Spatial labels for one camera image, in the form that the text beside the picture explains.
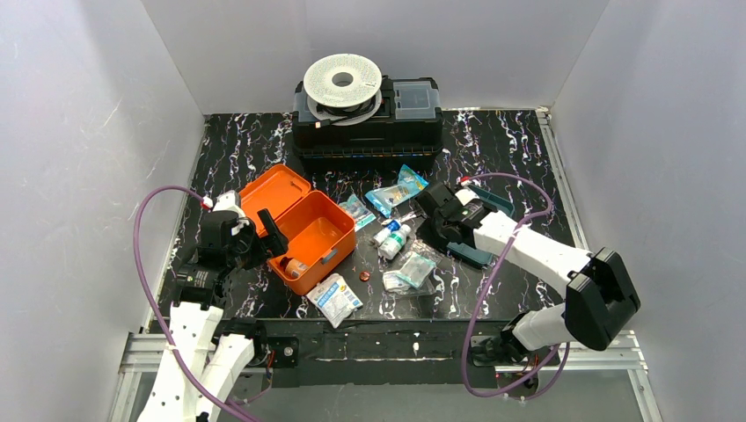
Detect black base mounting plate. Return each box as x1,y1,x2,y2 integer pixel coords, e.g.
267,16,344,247
209,318,560,390

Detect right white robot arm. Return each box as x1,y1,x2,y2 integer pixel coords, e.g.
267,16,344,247
414,182,640,362

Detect small blue capped bottle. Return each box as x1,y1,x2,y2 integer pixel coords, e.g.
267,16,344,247
371,220,401,247

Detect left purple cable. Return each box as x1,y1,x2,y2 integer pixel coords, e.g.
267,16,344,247
132,186,263,422

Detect purple cable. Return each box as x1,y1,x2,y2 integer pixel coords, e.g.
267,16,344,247
132,186,263,422
460,171,571,400

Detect small teal packet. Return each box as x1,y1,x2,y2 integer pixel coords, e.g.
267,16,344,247
339,193,376,232

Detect orange medicine box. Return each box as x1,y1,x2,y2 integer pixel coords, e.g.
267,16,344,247
239,164,356,295

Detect white medicine bottle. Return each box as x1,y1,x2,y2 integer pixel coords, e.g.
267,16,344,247
377,224,412,260

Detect teal divided tray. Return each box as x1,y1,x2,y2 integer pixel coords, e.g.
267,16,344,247
446,184,515,269

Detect white filament spool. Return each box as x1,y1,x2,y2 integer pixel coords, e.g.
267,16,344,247
303,54,384,129

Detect white blue medicine sachet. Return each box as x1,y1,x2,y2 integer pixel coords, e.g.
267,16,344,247
306,273,363,329

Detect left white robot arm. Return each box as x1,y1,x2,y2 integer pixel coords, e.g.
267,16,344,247
133,189,289,421

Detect clear bag with teal packet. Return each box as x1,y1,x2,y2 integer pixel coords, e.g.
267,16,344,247
382,245,443,297

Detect blue cotton swab packet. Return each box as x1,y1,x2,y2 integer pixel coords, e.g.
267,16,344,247
365,164,428,218

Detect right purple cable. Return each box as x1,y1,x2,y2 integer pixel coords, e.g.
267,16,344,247
460,171,571,400

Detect brown medicine bottle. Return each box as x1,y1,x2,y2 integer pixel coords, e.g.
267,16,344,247
280,257,309,280

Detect small scissors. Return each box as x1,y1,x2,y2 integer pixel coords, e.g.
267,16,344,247
381,211,419,226

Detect black plastic toolbox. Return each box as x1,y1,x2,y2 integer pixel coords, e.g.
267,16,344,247
291,76,444,173

